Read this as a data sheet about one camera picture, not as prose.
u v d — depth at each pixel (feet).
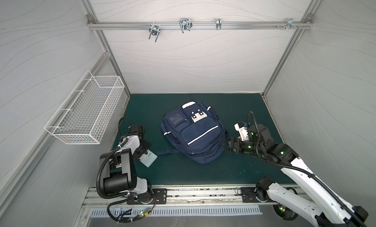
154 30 2.60
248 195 2.40
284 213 2.37
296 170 1.46
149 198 2.22
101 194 1.30
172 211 2.30
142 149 2.50
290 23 2.51
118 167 1.55
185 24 2.51
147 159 2.76
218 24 2.57
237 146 1.98
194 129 2.99
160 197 2.41
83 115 2.25
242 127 2.13
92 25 2.52
